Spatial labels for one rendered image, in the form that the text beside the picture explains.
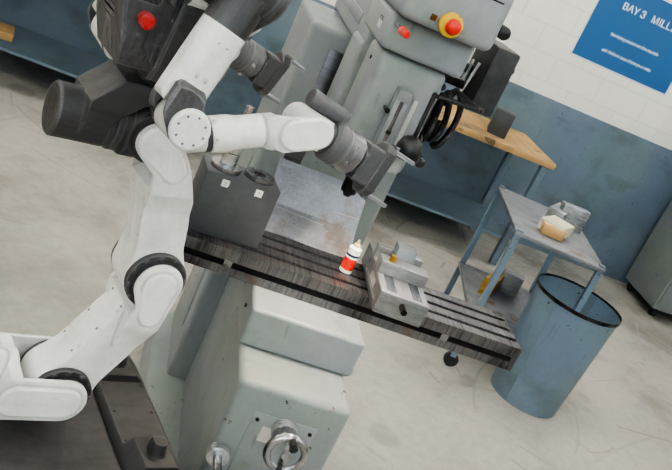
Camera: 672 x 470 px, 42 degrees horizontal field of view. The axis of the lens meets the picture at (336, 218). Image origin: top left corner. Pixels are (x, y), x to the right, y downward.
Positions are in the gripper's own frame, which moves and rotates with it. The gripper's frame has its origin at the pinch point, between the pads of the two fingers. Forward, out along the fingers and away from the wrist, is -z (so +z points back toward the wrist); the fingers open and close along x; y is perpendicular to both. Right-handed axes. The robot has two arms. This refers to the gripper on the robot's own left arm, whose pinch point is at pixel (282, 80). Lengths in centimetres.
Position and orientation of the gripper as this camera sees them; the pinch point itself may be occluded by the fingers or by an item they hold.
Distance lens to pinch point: 231.4
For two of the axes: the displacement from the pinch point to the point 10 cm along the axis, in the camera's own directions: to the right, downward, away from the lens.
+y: -4.5, -5.8, 6.7
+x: 6.3, -7.5, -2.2
